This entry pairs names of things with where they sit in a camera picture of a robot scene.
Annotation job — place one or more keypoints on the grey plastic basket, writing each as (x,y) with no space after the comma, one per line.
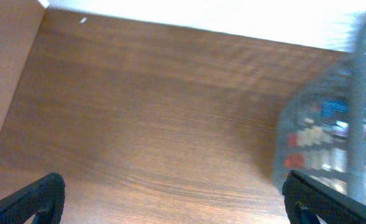
(344,80)

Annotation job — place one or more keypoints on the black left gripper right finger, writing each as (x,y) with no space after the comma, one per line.
(309,201)

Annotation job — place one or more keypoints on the blue food box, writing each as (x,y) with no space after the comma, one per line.
(335,118)

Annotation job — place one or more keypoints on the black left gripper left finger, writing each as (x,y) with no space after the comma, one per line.
(43,200)

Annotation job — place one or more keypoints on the orange pasta packet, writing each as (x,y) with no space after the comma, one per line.
(318,148)

